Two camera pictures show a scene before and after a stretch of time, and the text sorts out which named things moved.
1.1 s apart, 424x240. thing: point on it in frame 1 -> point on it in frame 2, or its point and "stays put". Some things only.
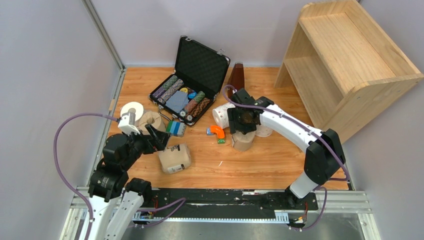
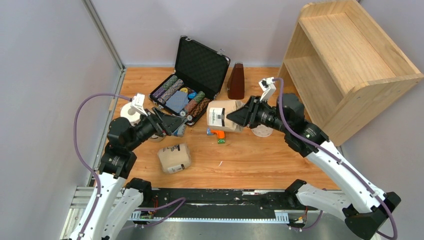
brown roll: [243, 142] -> [217, 112]
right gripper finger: [231, 118] -> [244, 115]
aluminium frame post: [108, 42] stays put
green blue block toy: [176, 128] stays put
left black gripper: [162, 137] -> [170, 123]
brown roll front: [175, 158] stays put
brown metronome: [237, 77] stays put
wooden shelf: [345, 67] stays put
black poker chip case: [199, 70] stays put
